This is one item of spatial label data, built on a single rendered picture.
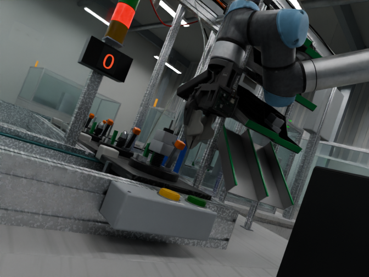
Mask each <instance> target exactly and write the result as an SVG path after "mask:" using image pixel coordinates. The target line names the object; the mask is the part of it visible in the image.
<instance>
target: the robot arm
mask: <svg viewBox="0 0 369 277"><path fill-rule="evenodd" d="M308 29H309V18H308V15H307V13H306V11H304V10H302V9H286V8H282V9H277V10H260V9H259V7H258V6H257V5H256V4H255V3H254V2H252V1H246V0H236V1H234V2H233V3H232V4H231V5H230V7H229V10H228V12H227V14H226V15H225V17H224V20H223V24H222V27H221V30H220V33H219V35H218V38H217V40H216V43H215V45H214V48H213V51H212V53H211V56H210V61H209V64H208V68H209V69H210V70H211V71H212V72H213V73H212V72H211V71H210V70H206V71H204V72H202V73H201V74H199V75H198V76H196V77H194V78H193V79H191V80H189V81H188V82H186V83H185V84H183V85H182V86H180V87H178V88H177V95H178V96H179V97H181V98H183V99H184V100H186V101H187V103H186V105H185V108H184V120H183V124H184V137H185V142H186V146H187V148H189V149H192V148H194V147H195V146H196V145H197V144H198V143H199V142H200V141H201V140H211V139H212V138H213V137H214V135H215V131H214V130H213V128H212V124H213V123H214V122H215V120H216V118H217V117H219V118H232V116H233V113H234V111H235V108H236V105H237V103H238V100H239V97H238V96H237V95H236V90H235V89H233V85H234V82H235V80H236V77H237V76H238V75H242V74H243V69H242V68H240V66H241V63H242V60H243V58H244V55H245V53H246V50H247V48H248V46H260V47H261V63H262V80H263V85H262V88H263V90H264V99H265V102H266V103H267V104H268V105H270V106H273V107H286V106H288V105H289V104H292V103H293V102H294V101H295V97H296V94H300V93H306V92H311V91H318V90H324V89H328V88H334V87H340V86H346V85H352V84H359V83H362V82H369V48H367V49H361V50H357V51H352V52H346V53H341V54H335V55H332V56H326V57H321V58H316V59H310V60H305V61H301V62H296V47H300V46H302V45H303V44H304V42H305V40H306V38H307V35H308ZM233 90H235V92H234V91H233ZM202 111H203V114H204V115H205V116H203V117H202Z"/></svg>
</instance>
